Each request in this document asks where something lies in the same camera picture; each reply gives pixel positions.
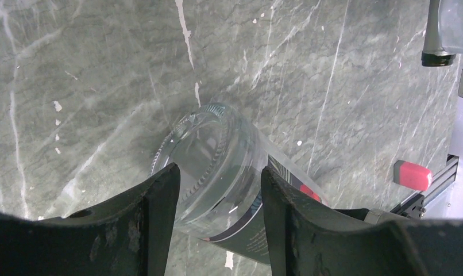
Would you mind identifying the pink eraser block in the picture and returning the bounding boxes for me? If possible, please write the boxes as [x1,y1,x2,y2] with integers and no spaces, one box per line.
[393,160,433,191]

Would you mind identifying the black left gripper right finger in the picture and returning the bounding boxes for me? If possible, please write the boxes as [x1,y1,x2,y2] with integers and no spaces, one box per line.
[261,168,463,275]

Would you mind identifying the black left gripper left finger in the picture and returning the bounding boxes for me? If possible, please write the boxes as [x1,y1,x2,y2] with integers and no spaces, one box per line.
[0,164,180,275]

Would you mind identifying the blue square glass bottle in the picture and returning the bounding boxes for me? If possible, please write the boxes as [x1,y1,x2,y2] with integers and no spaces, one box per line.
[438,0,463,98]

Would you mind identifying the clear dark-labelled round bottle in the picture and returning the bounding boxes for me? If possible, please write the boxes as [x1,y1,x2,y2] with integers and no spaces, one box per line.
[152,103,327,264]

